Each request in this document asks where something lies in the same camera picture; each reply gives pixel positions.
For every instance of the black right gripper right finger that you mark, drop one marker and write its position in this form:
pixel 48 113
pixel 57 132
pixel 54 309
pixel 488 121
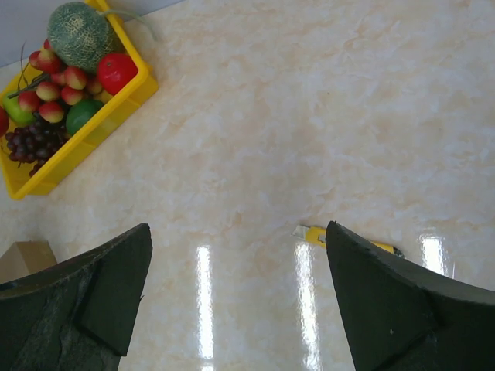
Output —
pixel 398 315

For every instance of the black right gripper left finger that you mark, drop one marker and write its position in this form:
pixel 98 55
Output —
pixel 78 314

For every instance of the brown cardboard express box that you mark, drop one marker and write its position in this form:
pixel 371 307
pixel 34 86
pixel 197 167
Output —
pixel 24 258

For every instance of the yellow utility knife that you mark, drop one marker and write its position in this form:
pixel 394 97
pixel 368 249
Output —
pixel 317 235

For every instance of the dark purple grape bunch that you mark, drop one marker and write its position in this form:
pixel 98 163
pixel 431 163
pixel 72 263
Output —
pixel 35 144

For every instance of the green lime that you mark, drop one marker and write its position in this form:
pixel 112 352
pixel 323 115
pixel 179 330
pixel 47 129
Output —
pixel 81 113

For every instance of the green apple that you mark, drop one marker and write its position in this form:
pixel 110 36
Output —
pixel 14 111

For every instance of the yellow plastic fruit tray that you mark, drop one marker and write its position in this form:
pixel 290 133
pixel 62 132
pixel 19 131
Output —
pixel 114 112

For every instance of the red apple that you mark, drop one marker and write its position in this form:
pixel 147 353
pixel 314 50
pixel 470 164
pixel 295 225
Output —
pixel 4 122

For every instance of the red tomato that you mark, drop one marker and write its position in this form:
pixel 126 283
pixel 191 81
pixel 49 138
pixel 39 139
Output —
pixel 115 71

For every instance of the green netted melon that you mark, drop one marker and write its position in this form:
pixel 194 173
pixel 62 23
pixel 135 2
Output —
pixel 81 36

